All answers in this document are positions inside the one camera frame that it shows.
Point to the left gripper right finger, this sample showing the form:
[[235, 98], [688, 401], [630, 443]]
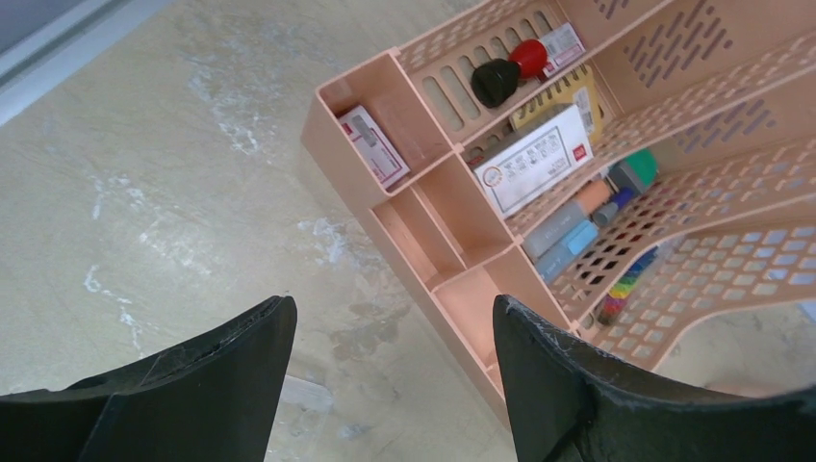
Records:
[[568, 400]]

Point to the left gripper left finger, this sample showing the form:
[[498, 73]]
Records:
[[211, 398]]

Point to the colour chart card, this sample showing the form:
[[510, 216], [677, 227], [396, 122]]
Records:
[[616, 299]]

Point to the blue grey marker tube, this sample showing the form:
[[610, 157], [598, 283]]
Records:
[[555, 260]]

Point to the white orange box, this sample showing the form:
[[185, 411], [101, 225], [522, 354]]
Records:
[[533, 159]]

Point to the green capped tube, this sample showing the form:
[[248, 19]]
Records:
[[600, 200]]

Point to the orange plastic file organizer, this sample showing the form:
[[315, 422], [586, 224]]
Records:
[[721, 92]]

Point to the small red white box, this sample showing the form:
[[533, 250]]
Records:
[[386, 164]]

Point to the red black rubber bulb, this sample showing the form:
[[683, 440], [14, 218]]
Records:
[[496, 81]]

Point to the aluminium frame rail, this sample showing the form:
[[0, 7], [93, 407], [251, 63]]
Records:
[[45, 42]]

